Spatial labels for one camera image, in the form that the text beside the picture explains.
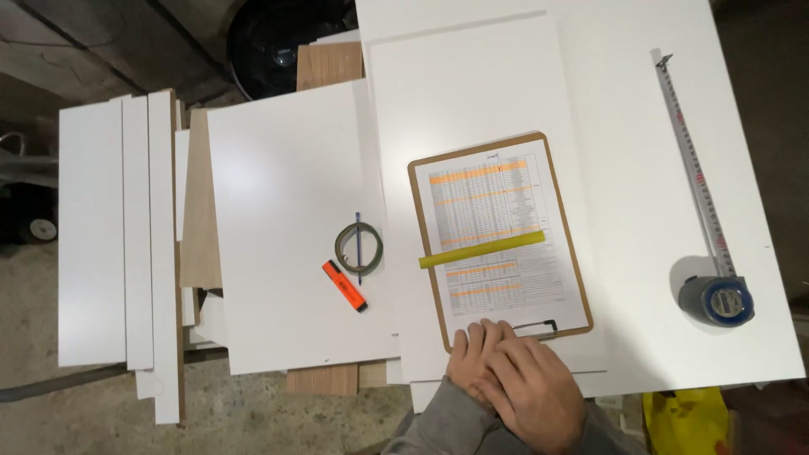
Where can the person's left hand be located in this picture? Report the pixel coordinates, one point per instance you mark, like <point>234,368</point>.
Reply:
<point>466,360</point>

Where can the person's right hand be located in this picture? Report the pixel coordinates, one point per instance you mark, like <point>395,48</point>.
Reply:
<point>537,395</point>

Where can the person's left fingers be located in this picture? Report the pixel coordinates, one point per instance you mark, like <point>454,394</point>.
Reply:
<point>469,341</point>

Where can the person's right fingers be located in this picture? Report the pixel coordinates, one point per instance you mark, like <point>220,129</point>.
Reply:
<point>509,347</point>

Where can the yellow ruler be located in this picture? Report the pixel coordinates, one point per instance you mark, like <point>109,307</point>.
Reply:
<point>483,249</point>

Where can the green tape roll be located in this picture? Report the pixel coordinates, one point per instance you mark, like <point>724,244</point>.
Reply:
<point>377,243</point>

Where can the printed table sheet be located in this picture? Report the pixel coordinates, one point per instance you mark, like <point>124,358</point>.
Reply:
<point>499,208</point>

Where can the orange highlighter marker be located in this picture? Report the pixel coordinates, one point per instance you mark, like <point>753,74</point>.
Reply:
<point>343,285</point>

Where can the blue pen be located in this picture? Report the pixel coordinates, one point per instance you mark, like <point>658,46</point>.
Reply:
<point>358,253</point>

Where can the brown wood grain board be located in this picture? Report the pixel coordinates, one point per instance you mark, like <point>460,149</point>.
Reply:
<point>322,379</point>
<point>328,63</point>

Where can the brown clipboard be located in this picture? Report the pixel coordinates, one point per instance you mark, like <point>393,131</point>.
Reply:
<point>474,152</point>

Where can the yellow plastic bag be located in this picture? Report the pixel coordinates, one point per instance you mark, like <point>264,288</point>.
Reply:
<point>686,420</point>

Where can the largest white board panel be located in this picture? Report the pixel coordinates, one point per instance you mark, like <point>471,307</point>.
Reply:
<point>632,189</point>

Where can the blue grey tape measure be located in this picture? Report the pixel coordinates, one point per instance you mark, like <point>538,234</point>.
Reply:
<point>717,302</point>

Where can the medium white board panel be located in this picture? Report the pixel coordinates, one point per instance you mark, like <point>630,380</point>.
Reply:
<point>278,221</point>

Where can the tall white board panel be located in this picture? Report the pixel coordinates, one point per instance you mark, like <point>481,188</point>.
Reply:
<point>455,95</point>

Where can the light oak board panel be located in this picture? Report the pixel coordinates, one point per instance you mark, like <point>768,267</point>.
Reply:
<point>201,221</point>

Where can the long white board strip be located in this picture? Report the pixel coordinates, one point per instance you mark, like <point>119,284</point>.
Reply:
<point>162,253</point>

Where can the narrow white board strip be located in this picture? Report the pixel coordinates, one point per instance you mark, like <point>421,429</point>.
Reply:
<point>138,234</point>

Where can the black round bucket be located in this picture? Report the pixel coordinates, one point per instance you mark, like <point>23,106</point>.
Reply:
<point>278,44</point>

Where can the wide white board strip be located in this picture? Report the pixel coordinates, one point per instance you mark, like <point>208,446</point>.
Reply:
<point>91,234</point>

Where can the wheeled cart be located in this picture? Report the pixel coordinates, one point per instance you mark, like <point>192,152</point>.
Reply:
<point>28,215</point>

